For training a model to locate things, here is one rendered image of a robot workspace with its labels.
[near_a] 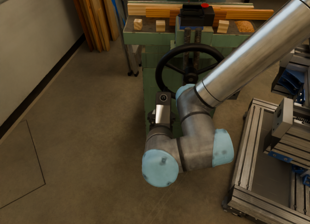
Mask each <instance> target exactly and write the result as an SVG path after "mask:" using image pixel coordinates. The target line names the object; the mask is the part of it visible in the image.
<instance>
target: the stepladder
mask: <svg viewBox="0 0 310 224"><path fill-rule="evenodd" d="M111 2H112V5H113V11H114V14H115V19H116V23H117V27H118V31H119V36H120V40H121V44H122V48H123V52H124V56H125V61H126V65H127V69H128V76H131V74H132V73H133V71H134V76H135V77H137V76H138V74H139V71H138V69H137V64H136V60H135V56H134V53H135V55H136V54H137V59H138V63H139V67H141V66H142V61H141V58H140V53H139V50H138V48H139V45H127V48H128V51H127V49H126V45H125V44H124V37H123V31H124V28H125V24H126V21H127V19H126V16H125V11H126V14H127V17H128V16H129V15H128V7H127V4H128V2H127V0H111ZM124 7H125V11H124ZM128 53H129V56H130V59H131V64H132V67H133V71H132V70H131V67H130V62H129V58H128Z"/></svg>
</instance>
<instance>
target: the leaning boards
mask: <svg viewBox="0 0 310 224"><path fill-rule="evenodd" d="M73 1H74V4H75V7H76V10H77V13H78V16H79V19H80V22H81V25H82V28H83V31H84V34H85V37H86V40H87V43H88V46H89V49H90V52H92V51H93V50H94V49H95V50H96V49H97V50H99V52H100V53H101V52H102V50H103V49H104V51H109V50H110V42H109V41H110V40H111V36H110V35H112V38H113V41H116V40H117V38H118V36H119V31H118V27H117V23H116V19H115V14H114V11H113V5H112V2H111V0H73Z"/></svg>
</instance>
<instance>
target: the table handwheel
mask: <svg viewBox="0 0 310 224"><path fill-rule="evenodd" d="M189 51H199V52H204V53H207V54H209V55H211V56H212V57H214V58H215V59H216V60H217V63H215V64H212V65H210V66H208V67H205V68H203V69H200V70H198V71H197V69H196V68H194V65H193V58H189V63H188V64H187V65H186V67H185V70H183V69H180V68H178V67H176V66H174V65H172V64H170V63H168V61H169V60H170V59H171V58H173V57H174V56H176V55H178V54H180V53H184V52H189ZM223 59H224V56H223V55H222V54H221V53H220V52H219V51H218V50H217V49H215V48H214V47H212V46H209V45H206V44H201V43H188V44H183V45H180V46H177V47H175V48H173V49H171V50H170V51H168V52H167V53H166V54H164V55H163V56H162V58H161V59H160V61H159V62H158V64H157V67H156V70H155V80H156V83H157V85H158V87H159V89H160V90H161V91H162V92H163V89H164V87H165V84H164V82H163V80H162V71H163V68H164V66H166V67H169V68H171V69H173V70H175V71H177V72H179V73H181V74H183V80H184V82H185V83H186V84H195V83H196V82H197V81H198V75H200V74H202V73H204V72H206V71H209V70H211V69H213V68H215V67H216V66H217V65H218V64H219V63H220V62H221V61H222V60H223ZM168 91H169V92H170V93H171V98H173V99H176V93H174V92H172V91H171V90H169V89H168Z"/></svg>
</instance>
